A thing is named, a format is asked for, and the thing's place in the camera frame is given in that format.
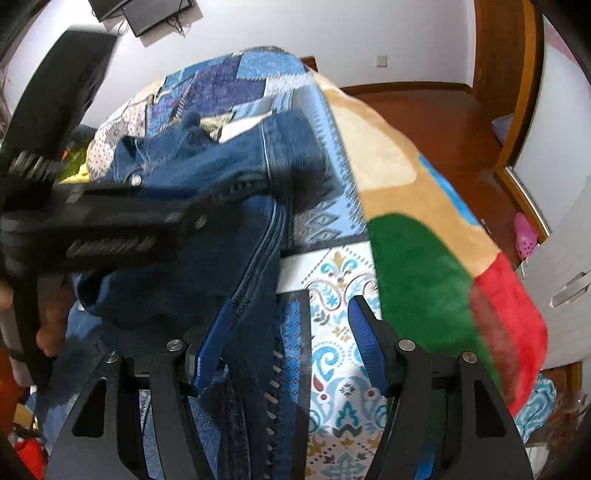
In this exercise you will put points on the light purple cloth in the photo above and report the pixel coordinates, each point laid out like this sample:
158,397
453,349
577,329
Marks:
502,127

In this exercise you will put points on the red object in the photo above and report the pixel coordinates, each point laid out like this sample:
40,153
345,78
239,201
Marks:
28,454

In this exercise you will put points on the colourful plush blanket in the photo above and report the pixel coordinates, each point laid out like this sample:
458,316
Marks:
415,230

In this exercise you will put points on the small black wall monitor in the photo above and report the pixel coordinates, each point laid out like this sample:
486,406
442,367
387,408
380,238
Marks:
105,8

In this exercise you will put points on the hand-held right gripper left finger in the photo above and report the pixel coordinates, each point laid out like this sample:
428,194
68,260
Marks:
213,342

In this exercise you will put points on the white sliding door panel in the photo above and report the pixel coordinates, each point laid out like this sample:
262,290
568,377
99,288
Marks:
558,115

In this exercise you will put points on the wooden door frame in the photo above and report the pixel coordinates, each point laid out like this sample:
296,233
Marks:
508,92

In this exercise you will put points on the teal patterned cloth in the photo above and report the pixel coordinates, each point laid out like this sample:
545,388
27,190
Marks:
535,406

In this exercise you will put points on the yellow green object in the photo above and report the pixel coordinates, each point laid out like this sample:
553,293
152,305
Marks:
76,174

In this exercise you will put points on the large black wall monitor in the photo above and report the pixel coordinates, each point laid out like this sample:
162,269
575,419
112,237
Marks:
154,16

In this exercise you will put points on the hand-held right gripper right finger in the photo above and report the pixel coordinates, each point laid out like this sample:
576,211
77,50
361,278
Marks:
365,342

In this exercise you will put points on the pink slipper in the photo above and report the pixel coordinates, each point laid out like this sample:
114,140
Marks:
525,236

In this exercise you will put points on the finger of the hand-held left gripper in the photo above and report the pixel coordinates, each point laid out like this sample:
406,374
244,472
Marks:
115,240
166,196

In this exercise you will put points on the blue patchwork bed sheet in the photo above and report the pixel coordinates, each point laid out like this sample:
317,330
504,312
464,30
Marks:
332,323

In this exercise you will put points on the person's left hand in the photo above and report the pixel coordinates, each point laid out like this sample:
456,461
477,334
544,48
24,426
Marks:
51,318

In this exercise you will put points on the white wall switch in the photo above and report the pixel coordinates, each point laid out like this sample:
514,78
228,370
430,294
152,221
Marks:
381,60

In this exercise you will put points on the white wardrobe door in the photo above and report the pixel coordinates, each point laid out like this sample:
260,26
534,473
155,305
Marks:
563,258

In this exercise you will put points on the blue denim jeans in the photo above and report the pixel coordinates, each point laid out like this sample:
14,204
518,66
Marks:
221,194

